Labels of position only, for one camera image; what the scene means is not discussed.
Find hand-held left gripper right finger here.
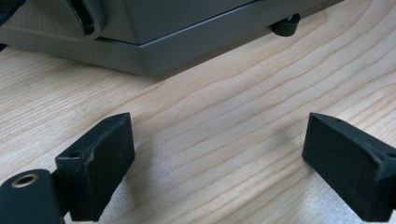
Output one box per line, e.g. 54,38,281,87
301,112,396,223

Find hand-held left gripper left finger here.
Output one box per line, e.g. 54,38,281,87
54,112,136,223

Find dark grey corner shelf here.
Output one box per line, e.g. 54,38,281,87
0,0,346,78

